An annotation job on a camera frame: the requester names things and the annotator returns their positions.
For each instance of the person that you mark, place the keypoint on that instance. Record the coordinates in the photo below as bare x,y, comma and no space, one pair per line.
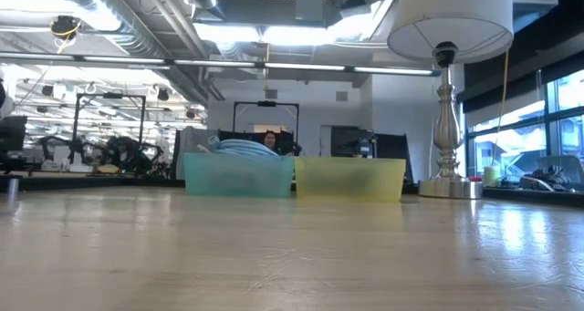
270,140

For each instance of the teal plastic bin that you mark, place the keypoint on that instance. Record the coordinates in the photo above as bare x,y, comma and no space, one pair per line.
237,176

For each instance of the dark background monitors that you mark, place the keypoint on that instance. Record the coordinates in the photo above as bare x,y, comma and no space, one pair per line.
356,142

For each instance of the yellow plastic bin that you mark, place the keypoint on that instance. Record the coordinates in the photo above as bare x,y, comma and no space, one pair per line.
349,179

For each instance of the grey partition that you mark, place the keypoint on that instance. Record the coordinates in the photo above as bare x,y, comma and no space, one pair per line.
191,142

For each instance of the black overhead light bar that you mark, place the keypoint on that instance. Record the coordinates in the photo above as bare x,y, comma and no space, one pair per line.
219,64

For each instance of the black background robot arms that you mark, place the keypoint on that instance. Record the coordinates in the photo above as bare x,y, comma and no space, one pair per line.
123,153

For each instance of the silver lamp with white shade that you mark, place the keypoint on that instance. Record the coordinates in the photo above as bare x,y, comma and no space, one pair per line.
449,14

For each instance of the grey equipment pile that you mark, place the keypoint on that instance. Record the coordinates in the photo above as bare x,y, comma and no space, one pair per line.
547,176

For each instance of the black monitor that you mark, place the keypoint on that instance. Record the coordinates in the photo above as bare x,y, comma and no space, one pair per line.
11,133

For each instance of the black background rig frame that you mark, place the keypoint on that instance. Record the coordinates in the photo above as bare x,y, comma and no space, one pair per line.
267,104
109,95

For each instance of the black aluminium table frame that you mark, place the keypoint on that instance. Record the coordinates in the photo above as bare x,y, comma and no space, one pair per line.
91,183

